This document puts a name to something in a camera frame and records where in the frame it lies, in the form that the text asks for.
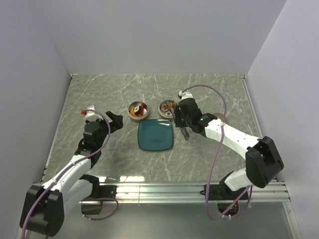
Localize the sushi roll green centre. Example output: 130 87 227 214
132 105 143 115

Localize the orange egg tart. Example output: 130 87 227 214
130 107 140 117

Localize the red sausage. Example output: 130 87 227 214
140 104 147 117

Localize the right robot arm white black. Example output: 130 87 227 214
173 98 284 200

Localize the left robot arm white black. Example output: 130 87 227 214
19 106 123 239

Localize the left steel lunch container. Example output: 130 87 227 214
128 101 149 122

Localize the steel lunch container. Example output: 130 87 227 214
158 100 175 120
128 101 149 122

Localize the right steel lunch container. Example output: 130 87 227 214
158 100 175 120

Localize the teal square plate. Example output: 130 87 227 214
138 119 173 152

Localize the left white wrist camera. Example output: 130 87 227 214
81 105 99 121

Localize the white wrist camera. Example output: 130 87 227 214
177 91 193 100
81 105 99 121

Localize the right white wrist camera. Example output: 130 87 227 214
177 91 193 100

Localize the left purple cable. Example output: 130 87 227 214
19 111 120 239

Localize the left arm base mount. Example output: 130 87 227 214
80 174 119 221

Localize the aluminium front rail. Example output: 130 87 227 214
29 181 291 205

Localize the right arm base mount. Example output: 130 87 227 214
200 172 252 219

